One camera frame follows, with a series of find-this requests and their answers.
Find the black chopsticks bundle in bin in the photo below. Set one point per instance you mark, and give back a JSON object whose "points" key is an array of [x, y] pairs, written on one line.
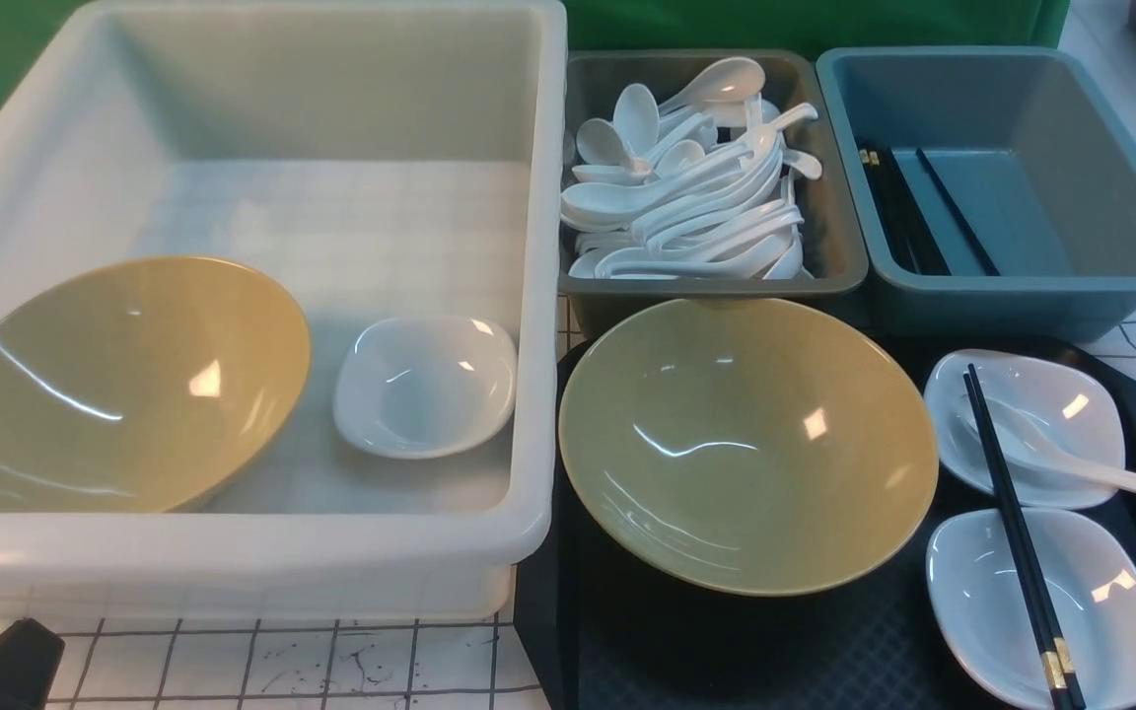
{"points": [[909, 238]]}

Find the yellow noodle bowl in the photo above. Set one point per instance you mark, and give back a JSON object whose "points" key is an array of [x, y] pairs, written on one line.
{"points": [[755, 447]]}

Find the single black chopstick in bin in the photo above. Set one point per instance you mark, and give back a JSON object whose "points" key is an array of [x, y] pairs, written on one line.
{"points": [[967, 233]]}

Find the yellow bowl in tub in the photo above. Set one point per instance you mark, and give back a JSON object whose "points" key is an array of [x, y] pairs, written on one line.
{"points": [[146, 386]]}

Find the white soup spoon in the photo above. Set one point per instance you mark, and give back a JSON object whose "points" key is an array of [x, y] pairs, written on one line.
{"points": [[1021, 441]]}

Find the white spoon top of pile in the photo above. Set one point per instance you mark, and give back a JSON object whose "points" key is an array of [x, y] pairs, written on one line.
{"points": [[728, 80]]}

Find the blue-grey chopstick bin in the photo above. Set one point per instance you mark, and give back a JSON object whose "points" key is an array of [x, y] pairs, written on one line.
{"points": [[1039, 164]]}

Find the large white plastic tub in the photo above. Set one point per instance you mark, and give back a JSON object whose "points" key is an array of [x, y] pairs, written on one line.
{"points": [[379, 159]]}

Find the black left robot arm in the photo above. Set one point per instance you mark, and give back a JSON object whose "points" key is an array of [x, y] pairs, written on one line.
{"points": [[30, 657]]}

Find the white dish in tub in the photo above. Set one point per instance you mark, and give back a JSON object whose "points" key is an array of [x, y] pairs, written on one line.
{"points": [[424, 388]]}

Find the white spoon upper left pile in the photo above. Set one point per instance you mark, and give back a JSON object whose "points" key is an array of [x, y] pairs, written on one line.
{"points": [[636, 119]]}

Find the grey-brown spoon bin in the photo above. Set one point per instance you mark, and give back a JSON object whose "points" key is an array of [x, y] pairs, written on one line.
{"points": [[787, 229]]}

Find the white long spoon middle pile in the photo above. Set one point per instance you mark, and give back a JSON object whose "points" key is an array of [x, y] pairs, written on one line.
{"points": [[596, 203]]}

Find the white dish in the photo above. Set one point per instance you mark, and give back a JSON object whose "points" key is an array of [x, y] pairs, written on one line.
{"points": [[979, 606], [1073, 409], [424, 388]]}

